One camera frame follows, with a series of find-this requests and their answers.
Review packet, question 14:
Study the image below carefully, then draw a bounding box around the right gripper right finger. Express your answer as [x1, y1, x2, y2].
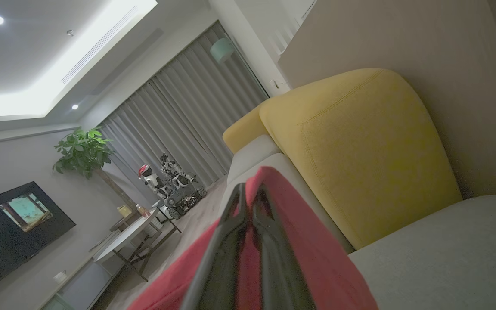
[252, 184, 317, 310]

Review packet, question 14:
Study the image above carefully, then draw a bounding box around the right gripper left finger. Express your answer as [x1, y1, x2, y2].
[181, 183, 251, 310]

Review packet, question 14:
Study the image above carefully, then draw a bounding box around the red shirt with white stripes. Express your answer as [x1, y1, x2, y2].
[127, 166, 378, 310]

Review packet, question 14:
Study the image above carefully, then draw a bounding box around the white robot on wheeled base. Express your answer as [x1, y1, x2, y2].
[160, 153, 208, 220]

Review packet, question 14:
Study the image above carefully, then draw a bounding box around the round coffee table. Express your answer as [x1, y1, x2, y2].
[94, 209, 183, 282]

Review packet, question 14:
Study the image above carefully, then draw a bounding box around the white robot with red cap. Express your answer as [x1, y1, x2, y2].
[138, 164, 172, 199]

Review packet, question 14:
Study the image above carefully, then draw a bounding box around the small yellow sofa cushion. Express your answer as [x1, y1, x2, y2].
[223, 101, 271, 155]

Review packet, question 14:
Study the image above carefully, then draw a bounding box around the large yellow sofa cushion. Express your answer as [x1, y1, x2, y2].
[259, 68, 463, 250]

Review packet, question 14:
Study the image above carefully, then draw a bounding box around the low white television cabinet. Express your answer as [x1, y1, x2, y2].
[37, 254, 124, 310]

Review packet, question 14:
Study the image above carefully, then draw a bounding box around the grey pleated curtain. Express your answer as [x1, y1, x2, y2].
[97, 21, 270, 203]

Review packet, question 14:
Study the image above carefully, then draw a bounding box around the grey sofa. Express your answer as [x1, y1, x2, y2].
[220, 153, 496, 310]

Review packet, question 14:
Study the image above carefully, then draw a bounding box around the green potted tree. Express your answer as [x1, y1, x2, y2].
[53, 127, 139, 211]

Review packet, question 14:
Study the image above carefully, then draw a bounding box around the teal pendant lamp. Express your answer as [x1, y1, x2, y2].
[210, 37, 235, 63]

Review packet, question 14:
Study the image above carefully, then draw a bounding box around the long ceiling air vent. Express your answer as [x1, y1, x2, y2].
[61, 5, 139, 84]

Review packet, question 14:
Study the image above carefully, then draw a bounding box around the black wall television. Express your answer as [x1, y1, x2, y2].
[0, 181, 77, 302]

